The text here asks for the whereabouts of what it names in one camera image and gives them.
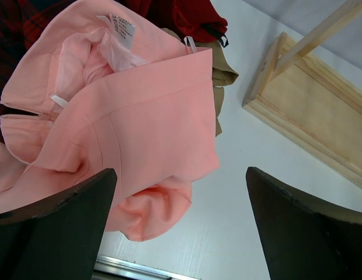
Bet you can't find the wooden hanger rack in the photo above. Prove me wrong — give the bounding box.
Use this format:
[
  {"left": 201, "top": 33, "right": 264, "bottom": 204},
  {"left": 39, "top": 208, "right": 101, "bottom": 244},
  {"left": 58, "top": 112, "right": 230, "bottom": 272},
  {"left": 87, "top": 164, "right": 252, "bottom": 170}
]
[{"left": 242, "top": 1, "right": 362, "bottom": 189}]

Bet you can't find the red plaid garment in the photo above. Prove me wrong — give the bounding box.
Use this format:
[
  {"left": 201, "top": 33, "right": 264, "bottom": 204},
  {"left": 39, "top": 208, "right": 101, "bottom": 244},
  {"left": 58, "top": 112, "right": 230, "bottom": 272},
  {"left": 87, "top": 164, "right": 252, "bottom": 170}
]
[{"left": 0, "top": 1, "right": 73, "bottom": 142}]

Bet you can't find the tan garment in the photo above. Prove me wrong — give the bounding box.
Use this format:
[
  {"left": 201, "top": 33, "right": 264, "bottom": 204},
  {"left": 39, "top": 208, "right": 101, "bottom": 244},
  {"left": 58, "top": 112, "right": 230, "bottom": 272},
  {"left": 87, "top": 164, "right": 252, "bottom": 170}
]
[{"left": 160, "top": 28, "right": 240, "bottom": 138}]

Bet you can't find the pink skirt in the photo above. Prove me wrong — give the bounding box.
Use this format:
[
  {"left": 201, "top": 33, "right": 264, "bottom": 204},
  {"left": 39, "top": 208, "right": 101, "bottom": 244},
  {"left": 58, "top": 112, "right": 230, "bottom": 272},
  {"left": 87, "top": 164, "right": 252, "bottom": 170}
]
[{"left": 0, "top": 1, "right": 219, "bottom": 242}]

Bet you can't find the aluminium table rail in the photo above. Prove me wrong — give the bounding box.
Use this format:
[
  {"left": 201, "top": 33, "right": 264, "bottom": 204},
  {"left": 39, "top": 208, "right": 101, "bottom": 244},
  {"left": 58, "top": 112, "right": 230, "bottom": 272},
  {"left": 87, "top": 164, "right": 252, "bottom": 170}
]
[{"left": 91, "top": 255, "right": 193, "bottom": 280}]

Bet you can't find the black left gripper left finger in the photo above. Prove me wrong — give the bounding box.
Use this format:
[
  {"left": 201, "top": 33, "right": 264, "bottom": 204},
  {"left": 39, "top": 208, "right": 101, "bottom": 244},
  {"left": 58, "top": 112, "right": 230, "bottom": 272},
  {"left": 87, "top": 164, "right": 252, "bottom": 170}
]
[{"left": 0, "top": 169, "right": 117, "bottom": 279}]

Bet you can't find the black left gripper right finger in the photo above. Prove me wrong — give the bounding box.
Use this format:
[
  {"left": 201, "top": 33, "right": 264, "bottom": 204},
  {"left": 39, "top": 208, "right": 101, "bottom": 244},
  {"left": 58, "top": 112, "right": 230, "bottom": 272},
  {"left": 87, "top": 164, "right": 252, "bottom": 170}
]
[{"left": 246, "top": 167, "right": 362, "bottom": 279}]

